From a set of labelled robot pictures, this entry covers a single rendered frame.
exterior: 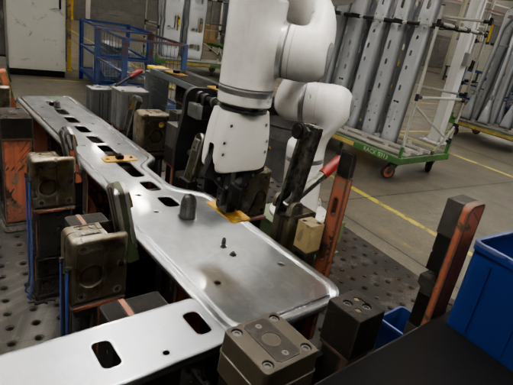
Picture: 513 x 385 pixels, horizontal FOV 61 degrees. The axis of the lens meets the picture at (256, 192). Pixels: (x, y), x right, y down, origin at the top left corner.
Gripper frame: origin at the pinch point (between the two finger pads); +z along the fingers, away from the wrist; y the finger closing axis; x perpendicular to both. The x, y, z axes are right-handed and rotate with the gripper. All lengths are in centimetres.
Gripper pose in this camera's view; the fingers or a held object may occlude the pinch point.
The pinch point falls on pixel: (229, 197)
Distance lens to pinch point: 73.6
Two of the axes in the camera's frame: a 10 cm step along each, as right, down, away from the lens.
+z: -1.6, 9.2, 3.7
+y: -7.8, 1.1, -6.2
